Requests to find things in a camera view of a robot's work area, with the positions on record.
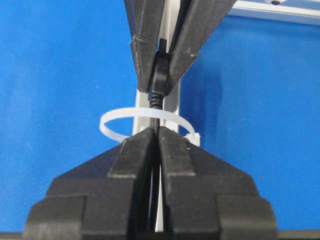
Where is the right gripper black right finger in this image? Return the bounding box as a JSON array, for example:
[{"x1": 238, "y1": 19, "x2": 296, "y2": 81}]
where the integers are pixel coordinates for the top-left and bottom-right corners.
[{"x1": 158, "y1": 127, "x2": 278, "y2": 240}]

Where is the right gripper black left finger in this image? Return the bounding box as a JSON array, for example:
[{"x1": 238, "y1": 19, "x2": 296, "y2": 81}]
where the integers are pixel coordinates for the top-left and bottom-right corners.
[{"x1": 23, "y1": 128, "x2": 155, "y2": 240}]

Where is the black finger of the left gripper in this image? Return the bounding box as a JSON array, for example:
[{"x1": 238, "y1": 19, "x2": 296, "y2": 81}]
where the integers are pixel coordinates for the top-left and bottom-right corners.
[
  {"x1": 124, "y1": 0, "x2": 165, "y2": 93},
  {"x1": 165, "y1": 0, "x2": 236, "y2": 96}
]

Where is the black USB cable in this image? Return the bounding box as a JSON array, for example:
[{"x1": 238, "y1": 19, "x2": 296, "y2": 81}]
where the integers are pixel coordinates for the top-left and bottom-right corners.
[{"x1": 146, "y1": 37, "x2": 171, "y2": 233}]

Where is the white zip tie loop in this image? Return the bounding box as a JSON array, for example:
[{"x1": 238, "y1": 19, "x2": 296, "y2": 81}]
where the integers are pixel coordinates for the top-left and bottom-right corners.
[{"x1": 99, "y1": 107, "x2": 201, "y2": 147}]

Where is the aluminium extrusion frame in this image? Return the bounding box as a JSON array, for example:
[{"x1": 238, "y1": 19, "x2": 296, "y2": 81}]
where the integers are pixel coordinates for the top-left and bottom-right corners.
[{"x1": 118, "y1": 0, "x2": 320, "y2": 240}]

